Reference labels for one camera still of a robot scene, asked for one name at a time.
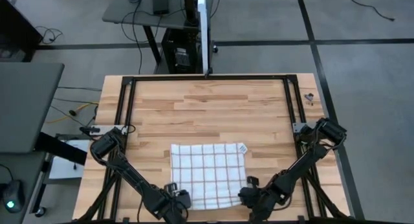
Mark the white upright post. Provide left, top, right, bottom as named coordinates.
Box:
left=197, top=0, right=210, bottom=75

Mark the black cabinet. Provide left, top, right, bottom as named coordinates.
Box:
left=0, top=0, right=43, bottom=62

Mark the black computer tower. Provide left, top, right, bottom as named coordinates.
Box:
left=160, top=28, right=204, bottom=74

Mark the black computer mouse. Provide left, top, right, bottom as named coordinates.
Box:
left=1, top=180, right=26, bottom=214

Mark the white paper sheet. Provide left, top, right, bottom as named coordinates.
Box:
left=48, top=139, right=90, bottom=180

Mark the black aluminium table frame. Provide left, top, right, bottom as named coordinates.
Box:
left=72, top=74, right=352, bottom=224

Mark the black desk foot bar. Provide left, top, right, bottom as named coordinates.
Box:
left=34, top=131, right=88, bottom=166

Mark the dark grey desk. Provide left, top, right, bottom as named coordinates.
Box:
left=0, top=151, right=47, bottom=224

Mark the black hanging desk cable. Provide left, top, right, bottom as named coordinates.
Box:
left=120, top=0, right=182, bottom=75

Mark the grey flat desk top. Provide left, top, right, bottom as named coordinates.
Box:
left=0, top=62, right=65, bottom=153

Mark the grey desk with black leg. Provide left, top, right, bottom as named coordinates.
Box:
left=102, top=0, right=201, bottom=66

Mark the black floor cable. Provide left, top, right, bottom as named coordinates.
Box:
left=350, top=0, right=395, bottom=22

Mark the yellow cable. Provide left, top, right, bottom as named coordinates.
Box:
left=45, top=102, right=98, bottom=124

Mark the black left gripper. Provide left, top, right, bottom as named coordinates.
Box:
left=149, top=181, right=193, bottom=223

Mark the thin grey floor cable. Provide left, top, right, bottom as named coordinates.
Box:
left=57, top=85, right=103, bottom=92

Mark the white red-checked towel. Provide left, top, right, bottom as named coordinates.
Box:
left=169, top=142, right=249, bottom=211

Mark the black upright pole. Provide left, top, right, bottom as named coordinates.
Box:
left=183, top=0, right=199, bottom=27

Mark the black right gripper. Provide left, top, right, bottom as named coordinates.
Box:
left=237, top=175, right=283, bottom=223

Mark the coiled black cable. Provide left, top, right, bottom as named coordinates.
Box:
left=36, top=25, right=64, bottom=45

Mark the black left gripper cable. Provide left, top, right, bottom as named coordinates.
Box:
left=136, top=197, right=146, bottom=223

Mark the black mouse cable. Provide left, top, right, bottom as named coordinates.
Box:
left=0, top=164, right=14, bottom=183

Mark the black power brick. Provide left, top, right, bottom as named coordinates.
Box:
left=151, top=0, right=170, bottom=16

